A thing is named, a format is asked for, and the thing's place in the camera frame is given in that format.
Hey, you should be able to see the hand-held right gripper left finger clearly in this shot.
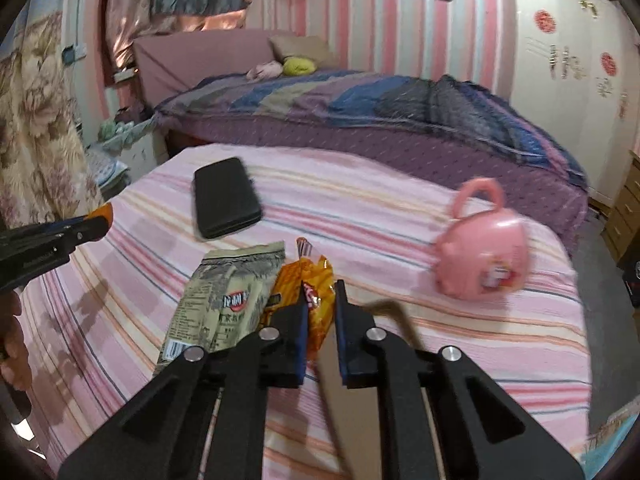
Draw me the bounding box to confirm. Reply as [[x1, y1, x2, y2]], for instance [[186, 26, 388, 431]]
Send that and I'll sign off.
[[57, 287, 311, 480]]

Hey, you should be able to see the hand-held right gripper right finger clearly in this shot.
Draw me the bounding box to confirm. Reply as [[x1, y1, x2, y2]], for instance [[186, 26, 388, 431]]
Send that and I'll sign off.
[[334, 279, 587, 480]]

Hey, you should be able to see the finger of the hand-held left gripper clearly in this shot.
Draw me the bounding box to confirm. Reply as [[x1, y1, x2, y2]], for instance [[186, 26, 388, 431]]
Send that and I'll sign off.
[[27, 202, 114, 257]]

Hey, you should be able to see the orange snack packet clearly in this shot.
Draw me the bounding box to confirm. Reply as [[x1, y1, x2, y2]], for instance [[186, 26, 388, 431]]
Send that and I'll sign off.
[[260, 237, 336, 362]]

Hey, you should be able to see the tan phone case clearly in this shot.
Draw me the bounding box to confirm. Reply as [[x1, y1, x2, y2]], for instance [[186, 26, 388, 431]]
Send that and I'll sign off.
[[317, 299, 418, 478]]

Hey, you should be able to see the person's left hand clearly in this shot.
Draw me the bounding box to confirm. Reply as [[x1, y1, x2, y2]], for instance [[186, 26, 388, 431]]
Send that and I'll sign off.
[[0, 290, 35, 392]]

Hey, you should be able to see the grey-green snack packet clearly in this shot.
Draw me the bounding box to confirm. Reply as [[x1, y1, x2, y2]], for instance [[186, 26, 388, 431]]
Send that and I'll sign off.
[[152, 241, 286, 378]]

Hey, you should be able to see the white nightstand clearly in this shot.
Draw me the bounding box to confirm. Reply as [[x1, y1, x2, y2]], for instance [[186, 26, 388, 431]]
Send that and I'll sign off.
[[87, 132, 169, 184]]

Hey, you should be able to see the floral curtain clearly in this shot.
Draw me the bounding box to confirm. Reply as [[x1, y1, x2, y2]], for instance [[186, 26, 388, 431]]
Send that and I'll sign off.
[[0, 10, 104, 232]]

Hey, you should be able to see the pale green cloth pile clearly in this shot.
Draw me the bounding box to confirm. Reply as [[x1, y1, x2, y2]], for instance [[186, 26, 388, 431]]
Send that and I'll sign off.
[[97, 109, 162, 153]]

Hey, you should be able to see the pink striped blanket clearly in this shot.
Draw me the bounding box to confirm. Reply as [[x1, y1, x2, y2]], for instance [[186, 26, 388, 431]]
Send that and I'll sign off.
[[20, 142, 593, 480]]

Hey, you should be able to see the black phone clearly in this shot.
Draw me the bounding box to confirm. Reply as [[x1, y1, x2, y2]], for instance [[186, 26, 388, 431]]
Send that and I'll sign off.
[[192, 156, 264, 241]]

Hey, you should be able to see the pink toy handbag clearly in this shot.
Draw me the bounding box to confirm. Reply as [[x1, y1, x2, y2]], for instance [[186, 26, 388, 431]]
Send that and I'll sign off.
[[432, 177, 532, 302]]

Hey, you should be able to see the pink covered headboard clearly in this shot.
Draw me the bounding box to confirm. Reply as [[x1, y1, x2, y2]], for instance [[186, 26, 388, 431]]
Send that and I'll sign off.
[[132, 29, 311, 107]]

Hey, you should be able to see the purple dotted bed sheet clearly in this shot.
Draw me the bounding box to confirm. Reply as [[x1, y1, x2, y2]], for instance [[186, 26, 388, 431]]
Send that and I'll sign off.
[[167, 114, 592, 257]]

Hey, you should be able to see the pink curtain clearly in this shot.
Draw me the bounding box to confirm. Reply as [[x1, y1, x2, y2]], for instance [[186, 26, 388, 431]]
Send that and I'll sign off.
[[102, 0, 251, 69]]

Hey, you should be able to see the pink plush toy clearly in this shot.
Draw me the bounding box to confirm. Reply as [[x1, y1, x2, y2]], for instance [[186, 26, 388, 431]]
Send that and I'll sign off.
[[246, 60, 285, 81]]

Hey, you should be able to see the plaid bed quilt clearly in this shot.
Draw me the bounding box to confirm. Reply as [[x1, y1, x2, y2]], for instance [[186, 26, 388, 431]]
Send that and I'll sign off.
[[152, 71, 588, 192]]

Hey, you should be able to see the green plush toy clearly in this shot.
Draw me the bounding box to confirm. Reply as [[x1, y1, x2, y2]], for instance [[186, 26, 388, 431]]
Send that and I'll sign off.
[[282, 56, 319, 77]]

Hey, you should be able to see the beige pillow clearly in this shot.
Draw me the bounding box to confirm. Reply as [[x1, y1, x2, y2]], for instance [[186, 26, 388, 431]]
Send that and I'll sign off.
[[269, 35, 337, 68]]

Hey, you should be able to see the wooden desk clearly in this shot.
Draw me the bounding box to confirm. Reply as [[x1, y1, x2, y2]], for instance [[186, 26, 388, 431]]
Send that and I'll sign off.
[[600, 152, 640, 262]]

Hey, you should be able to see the white wardrobe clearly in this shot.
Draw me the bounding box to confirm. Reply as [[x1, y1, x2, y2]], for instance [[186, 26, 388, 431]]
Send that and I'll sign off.
[[510, 0, 640, 206]]

